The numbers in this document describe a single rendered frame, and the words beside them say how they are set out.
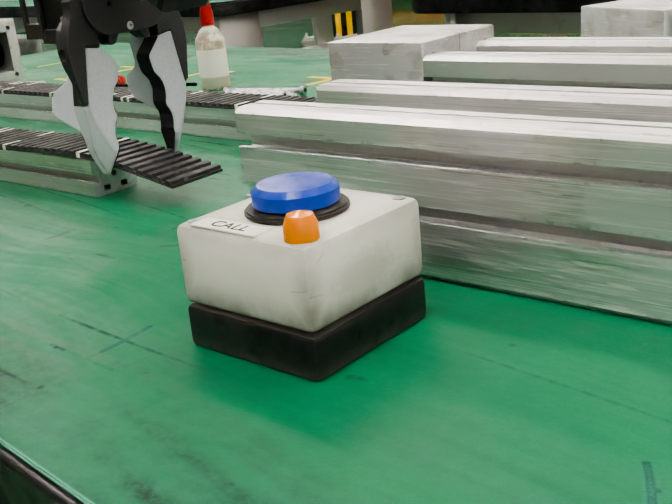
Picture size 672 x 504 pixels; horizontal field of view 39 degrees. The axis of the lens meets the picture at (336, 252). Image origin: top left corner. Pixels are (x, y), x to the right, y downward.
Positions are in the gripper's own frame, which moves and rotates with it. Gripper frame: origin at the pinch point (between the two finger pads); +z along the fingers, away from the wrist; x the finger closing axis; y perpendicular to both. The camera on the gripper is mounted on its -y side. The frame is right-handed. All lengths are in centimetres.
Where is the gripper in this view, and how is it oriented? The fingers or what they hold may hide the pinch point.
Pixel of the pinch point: (145, 147)
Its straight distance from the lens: 72.4
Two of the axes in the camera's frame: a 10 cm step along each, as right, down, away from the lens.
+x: -6.4, 3.2, -6.9
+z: 1.1, 9.4, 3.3
